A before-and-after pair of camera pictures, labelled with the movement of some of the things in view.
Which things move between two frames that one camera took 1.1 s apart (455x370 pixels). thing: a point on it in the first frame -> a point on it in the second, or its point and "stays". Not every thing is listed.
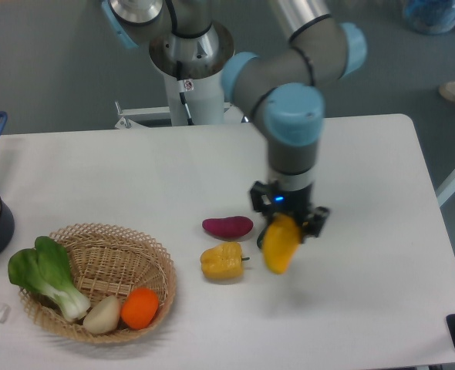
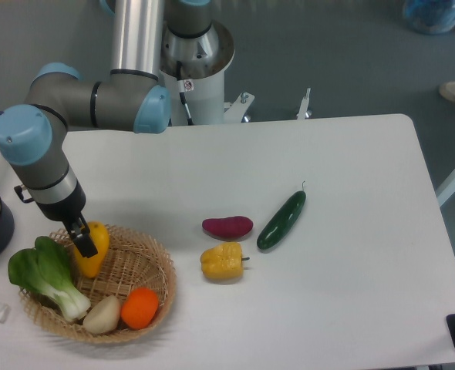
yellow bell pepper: [223, 261] stays
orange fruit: [139, 307] stays
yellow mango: [281, 242] -> [90, 266]
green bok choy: [46, 270] stays
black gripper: [270, 200] -> [69, 210]
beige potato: [104, 316] stays
